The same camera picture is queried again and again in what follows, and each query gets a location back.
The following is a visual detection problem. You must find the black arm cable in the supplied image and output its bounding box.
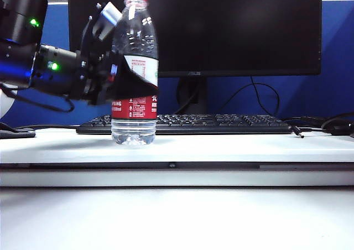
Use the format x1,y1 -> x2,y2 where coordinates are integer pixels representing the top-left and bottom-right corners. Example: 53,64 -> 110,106
0,83 -> 76,113

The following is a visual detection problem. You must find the black computer keyboard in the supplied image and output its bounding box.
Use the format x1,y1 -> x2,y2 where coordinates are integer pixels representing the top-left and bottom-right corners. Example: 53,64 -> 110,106
76,114 -> 294,136

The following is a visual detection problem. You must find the black tangled cable bundle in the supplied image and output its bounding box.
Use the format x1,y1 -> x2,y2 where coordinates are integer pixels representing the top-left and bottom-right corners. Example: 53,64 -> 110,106
282,112 -> 354,139

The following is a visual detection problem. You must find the clear plastic water bottle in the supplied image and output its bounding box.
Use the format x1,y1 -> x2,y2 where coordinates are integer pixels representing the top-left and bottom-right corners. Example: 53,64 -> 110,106
110,0 -> 160,147

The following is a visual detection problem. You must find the white board platform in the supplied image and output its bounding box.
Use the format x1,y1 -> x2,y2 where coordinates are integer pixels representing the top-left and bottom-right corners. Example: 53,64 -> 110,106
0,129 -> 354,164

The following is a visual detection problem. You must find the black monitor stand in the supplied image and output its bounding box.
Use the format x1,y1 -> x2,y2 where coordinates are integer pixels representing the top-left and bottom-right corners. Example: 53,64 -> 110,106
176,77 -> 209,116

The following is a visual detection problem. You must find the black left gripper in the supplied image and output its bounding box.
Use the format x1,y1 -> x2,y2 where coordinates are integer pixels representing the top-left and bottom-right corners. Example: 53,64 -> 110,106
70,3 -> 160,106

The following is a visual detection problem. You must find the dark grey cloth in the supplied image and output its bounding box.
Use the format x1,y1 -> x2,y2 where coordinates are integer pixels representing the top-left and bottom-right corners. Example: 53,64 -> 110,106
0,122 -> 37,140

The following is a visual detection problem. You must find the black computer monitor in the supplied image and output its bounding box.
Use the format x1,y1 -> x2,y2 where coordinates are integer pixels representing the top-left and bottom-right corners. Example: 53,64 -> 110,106
67,0 -> 323,80

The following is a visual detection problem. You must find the black keyboard cable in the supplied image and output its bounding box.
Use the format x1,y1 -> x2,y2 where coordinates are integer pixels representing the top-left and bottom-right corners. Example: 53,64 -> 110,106
15,124 -> 81,131

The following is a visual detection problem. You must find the black monitor cable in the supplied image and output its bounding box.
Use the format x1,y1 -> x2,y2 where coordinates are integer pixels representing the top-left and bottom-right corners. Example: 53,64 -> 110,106
214,76 -> 281,117

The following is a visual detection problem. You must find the black barrel plug cable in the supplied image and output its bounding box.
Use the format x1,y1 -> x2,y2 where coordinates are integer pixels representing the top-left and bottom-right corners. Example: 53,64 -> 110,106
289,124 -> 327,139

